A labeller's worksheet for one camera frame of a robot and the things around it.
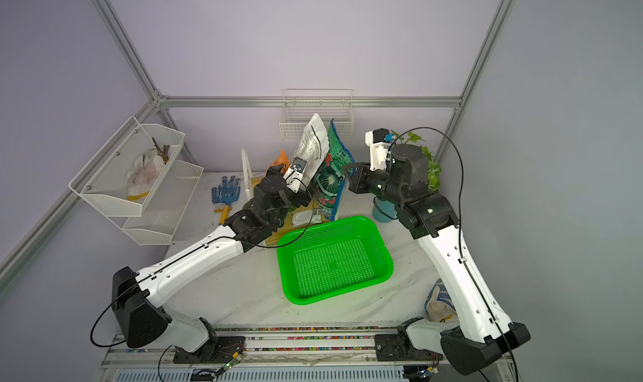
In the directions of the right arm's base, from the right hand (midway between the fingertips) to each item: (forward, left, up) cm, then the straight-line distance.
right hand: (343, 172), depth 62 cm
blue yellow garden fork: (+27, +49, -41) cm, 70 cm away
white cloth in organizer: (+13, +64, -11) cm, 66 cm away
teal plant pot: (+19, -20, -43) cm, 51 cm away
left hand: (+8, +14, -7) cm, 17 cm away
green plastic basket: (-3, +3, -43) cm, 43 cm away
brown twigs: (+23, +61, -11) cm, 66 cm away
